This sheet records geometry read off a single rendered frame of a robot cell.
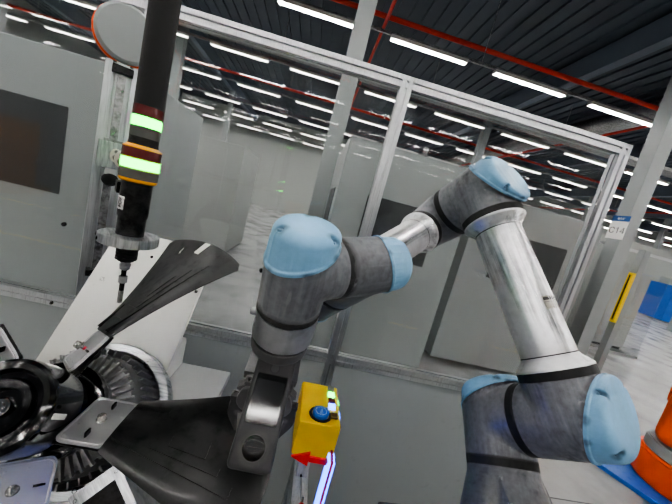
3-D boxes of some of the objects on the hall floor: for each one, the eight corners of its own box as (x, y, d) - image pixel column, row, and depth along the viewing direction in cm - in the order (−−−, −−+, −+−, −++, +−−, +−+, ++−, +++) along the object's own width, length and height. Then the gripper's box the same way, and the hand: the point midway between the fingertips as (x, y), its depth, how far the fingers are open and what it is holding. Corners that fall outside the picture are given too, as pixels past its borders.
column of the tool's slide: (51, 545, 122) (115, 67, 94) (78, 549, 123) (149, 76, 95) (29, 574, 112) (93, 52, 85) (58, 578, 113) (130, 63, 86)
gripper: (319, 317, 43) (289, 413, 53) (255, 303, 43) (236, 402, 52) (314, 365, 36) (280, 467, 45) (236, 348, 35) (218, 456, 44)
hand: (253, 446), depth 45 cm, fingers closed
